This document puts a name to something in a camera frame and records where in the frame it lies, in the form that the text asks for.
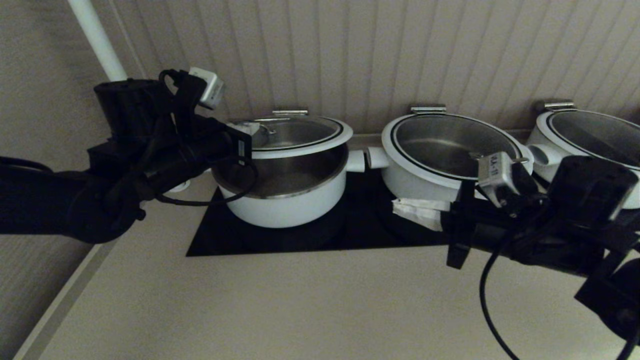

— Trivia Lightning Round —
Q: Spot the white support pole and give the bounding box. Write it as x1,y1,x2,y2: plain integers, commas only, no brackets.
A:
67,0,192,194

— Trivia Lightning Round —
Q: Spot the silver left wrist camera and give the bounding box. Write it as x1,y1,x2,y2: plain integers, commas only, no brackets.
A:
188,67,225,110

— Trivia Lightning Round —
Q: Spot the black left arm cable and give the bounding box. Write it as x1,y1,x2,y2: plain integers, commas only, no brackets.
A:
156,69,259,207

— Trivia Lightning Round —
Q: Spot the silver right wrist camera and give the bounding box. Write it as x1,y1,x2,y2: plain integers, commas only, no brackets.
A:
477,151,527,208

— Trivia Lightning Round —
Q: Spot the glass lid white rim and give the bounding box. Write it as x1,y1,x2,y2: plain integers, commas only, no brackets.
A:
227,116,354,160
381,113,533,191
537,110,640,171

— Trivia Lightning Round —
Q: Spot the white pot steel interior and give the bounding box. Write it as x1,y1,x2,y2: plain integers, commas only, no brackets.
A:
212,110,366,229
366,105,535,206
527,101,640,210

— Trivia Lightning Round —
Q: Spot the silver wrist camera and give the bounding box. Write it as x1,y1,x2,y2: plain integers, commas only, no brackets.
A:
188,67,225,110
477,151,527,208

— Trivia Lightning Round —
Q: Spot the large black glass cooktop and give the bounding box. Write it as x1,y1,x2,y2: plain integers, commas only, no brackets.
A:
186,172,451,257

